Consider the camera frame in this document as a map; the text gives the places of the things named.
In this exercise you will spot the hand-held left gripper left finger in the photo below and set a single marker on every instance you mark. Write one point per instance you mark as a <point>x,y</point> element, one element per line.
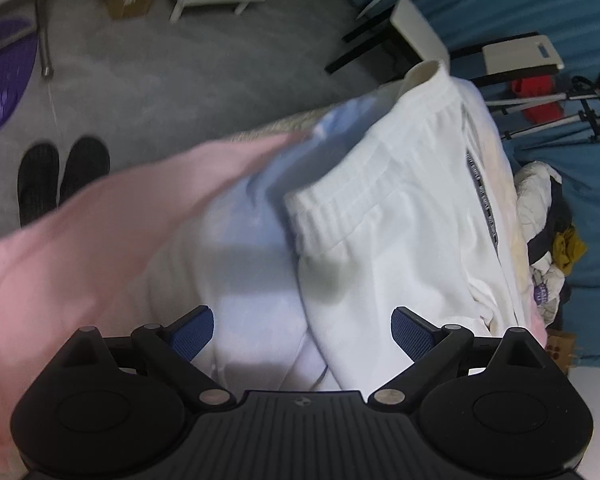
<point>192,334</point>

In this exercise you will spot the mustard garment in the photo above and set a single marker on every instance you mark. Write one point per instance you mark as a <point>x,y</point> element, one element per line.
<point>570,250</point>

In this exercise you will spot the metal pole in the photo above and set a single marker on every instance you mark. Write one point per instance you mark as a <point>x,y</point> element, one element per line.
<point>42,20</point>

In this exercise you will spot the brown paper bag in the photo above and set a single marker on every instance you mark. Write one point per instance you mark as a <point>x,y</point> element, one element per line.
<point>557,349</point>

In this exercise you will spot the purple plastic basket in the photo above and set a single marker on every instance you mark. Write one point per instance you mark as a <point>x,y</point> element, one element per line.
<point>2,75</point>

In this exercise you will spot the red cloth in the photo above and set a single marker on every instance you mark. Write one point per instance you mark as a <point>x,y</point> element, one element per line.
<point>530,85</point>

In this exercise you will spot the white board with black frame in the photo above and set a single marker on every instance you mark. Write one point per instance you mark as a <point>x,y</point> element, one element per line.
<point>520,55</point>

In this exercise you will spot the garment steamer stand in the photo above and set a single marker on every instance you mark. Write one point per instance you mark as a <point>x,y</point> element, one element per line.
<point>592,110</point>

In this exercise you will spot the white pants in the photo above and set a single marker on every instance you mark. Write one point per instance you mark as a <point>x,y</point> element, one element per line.
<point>405,210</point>

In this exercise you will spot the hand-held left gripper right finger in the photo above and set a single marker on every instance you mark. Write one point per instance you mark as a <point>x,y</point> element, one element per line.
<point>411,332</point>

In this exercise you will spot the white chair with black legs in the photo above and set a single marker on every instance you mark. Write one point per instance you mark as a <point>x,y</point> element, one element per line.
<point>415,25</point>

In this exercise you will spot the black slipper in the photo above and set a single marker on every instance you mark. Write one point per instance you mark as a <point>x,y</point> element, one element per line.
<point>37,182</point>
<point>85,165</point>

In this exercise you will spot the white down jacket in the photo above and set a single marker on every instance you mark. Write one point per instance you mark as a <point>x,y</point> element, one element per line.
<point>535,195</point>

